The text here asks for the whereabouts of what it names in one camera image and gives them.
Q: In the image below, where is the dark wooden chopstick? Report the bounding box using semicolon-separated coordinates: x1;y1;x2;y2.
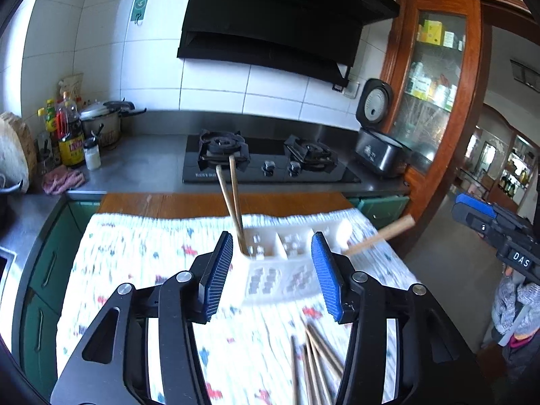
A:
215;165;248;254
302;345;319;405
290;335;300;405
229;155;245;241
308;343;333;404

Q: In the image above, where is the light wooden chopstick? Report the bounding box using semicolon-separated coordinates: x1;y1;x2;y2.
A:
342;215;415;257

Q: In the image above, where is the white utensil holder caddy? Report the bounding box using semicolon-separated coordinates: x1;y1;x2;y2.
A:
226;219;353;305

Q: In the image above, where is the printed white cotton cloth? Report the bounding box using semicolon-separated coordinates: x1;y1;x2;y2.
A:
54;208;423;405

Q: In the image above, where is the black gas stove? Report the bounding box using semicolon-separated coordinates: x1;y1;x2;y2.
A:
182;130;360;184

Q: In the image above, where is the wooden glass cabinet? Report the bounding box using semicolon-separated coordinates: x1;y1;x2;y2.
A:
381;0;491;256

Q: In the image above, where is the black rice cooker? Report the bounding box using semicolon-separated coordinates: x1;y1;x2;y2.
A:
354;78;411;178

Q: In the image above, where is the white small jar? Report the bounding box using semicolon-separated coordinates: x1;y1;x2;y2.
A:
83;137;102;171

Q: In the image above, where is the pink rag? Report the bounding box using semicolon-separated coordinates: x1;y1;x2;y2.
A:
42;165;86;196

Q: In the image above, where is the steel pressure cooker pot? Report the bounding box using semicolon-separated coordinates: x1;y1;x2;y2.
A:
80;100;146;147

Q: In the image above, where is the soy sauce bottle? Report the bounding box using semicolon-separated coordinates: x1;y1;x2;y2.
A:
58;91;84;167

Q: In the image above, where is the round wooden cutting board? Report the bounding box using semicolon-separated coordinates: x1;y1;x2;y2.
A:
0;112;37;194

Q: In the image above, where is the yellow oil bottle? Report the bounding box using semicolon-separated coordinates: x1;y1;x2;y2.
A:
36;98;60;166

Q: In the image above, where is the black range hood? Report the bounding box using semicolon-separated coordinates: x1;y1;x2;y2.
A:
178;0;400;90

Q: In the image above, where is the white wall socket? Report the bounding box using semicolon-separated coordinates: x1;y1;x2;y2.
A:
342;81;360;99

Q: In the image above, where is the green wall hook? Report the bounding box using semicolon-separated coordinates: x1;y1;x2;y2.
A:
130;0;148;25

